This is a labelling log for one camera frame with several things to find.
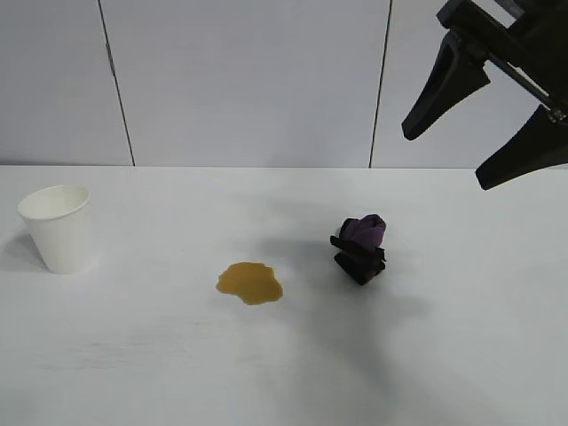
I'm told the white paper cup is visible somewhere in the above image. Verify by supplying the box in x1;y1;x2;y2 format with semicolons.
16;185;93;275

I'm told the purple and black cloth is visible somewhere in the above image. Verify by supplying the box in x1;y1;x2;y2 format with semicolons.
328;213;388;288

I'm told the brown liquid spill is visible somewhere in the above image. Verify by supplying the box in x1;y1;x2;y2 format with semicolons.
216;261;284;308

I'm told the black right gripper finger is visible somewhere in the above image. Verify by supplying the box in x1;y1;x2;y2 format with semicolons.
474;104;568;192
401;37;493;142

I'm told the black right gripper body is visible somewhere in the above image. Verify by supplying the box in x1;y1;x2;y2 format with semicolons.
437;0;568;121

